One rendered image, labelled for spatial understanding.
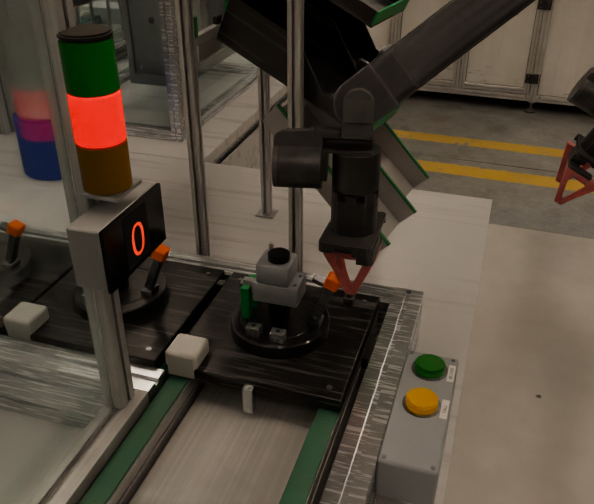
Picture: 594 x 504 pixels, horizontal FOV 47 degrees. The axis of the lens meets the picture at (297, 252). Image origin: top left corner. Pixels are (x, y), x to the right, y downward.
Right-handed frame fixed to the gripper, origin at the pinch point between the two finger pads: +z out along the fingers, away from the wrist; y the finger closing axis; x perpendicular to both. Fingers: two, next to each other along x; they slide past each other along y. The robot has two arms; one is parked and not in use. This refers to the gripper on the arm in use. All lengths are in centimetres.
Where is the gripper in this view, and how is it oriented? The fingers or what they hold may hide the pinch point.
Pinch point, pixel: (350, 288)
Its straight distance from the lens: 90.8
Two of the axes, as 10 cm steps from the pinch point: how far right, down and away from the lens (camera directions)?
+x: 9.6, 1.4, -2.5
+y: -2.9, 4.8, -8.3
